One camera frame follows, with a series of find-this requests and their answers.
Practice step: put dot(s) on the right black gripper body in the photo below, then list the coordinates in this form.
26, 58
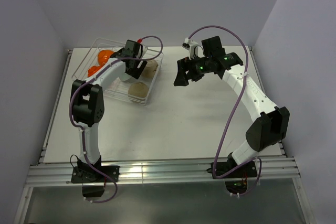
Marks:
199, 67

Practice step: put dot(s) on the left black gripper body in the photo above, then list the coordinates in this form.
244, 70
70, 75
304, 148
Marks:
136, 64

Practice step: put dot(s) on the cream bowl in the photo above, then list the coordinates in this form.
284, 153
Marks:
138, 91
150, 69

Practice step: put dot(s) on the light green bowl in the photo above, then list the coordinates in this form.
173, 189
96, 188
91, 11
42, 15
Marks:
126, 78

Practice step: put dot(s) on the white orange bowl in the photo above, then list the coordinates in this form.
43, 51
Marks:
92, 70

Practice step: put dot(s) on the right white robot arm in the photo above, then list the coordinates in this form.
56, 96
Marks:
270, 122

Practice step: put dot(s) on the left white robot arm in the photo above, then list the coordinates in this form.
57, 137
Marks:
86, 107

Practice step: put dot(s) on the clear wire dish rack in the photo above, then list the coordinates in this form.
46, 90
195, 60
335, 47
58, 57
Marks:
117, 89

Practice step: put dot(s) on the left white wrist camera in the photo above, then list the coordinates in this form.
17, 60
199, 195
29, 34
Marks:
143, 48

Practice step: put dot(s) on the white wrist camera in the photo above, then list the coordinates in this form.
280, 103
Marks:
192, 47
143, 48

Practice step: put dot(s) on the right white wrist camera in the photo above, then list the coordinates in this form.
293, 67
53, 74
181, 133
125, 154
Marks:
192, 47

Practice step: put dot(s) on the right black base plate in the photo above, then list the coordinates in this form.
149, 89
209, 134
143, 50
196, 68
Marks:
248, 170

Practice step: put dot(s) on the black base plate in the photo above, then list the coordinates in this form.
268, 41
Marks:
85, 174
248, 170

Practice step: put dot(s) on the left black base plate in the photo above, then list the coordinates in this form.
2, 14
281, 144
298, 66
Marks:
85, 174

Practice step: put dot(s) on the aluminium mounting rail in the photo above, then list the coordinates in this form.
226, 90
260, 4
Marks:
156, 172

